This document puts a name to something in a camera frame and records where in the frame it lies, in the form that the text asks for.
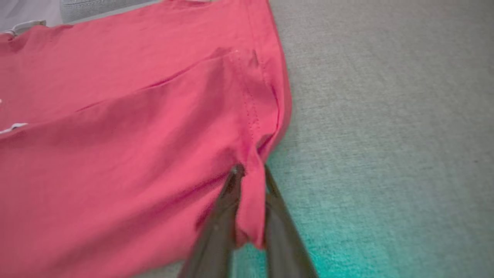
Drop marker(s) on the grey sofa seat cushion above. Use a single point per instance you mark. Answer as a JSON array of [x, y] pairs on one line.
[[386, 154]]

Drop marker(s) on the red garment with white stripes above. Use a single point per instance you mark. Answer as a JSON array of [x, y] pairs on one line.
[[115, 154]]

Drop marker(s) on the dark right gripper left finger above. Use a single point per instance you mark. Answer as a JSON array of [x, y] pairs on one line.
[[216, 239]]

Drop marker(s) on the grey sofa back cushion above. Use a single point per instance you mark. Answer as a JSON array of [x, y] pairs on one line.
[[92, 7]]

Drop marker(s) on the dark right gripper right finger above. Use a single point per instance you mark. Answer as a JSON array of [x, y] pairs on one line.
[[283, 239]]

